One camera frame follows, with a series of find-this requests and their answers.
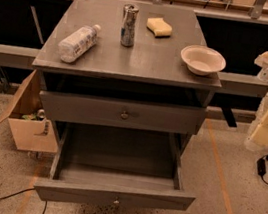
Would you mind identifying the black power adapter with cable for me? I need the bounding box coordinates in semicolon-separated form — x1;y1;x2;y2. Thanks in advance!
256;154;268;186

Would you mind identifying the white paper bowl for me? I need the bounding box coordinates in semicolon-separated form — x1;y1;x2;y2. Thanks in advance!
181;45;226;76

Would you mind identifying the grey wooden cabinet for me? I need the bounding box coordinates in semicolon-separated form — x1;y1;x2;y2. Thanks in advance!
14;0;233;205

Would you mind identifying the closed grey upper drawer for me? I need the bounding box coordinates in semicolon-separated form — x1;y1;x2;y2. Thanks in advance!
40;91;206;135

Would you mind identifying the clear plastic water bottle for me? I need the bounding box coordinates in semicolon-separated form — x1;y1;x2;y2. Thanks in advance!
58;24;101;63

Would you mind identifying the cardboard box on floor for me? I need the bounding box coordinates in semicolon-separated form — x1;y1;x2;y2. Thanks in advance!
0;70;59;154

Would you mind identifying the silver redbull can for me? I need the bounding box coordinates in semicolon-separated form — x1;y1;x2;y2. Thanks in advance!
120;4;139;47

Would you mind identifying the yellow sponge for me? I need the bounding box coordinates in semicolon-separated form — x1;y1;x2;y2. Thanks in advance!
146;17;173;37

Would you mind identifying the open grey lower drawer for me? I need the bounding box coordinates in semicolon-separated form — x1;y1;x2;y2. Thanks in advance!
34;123;195;211

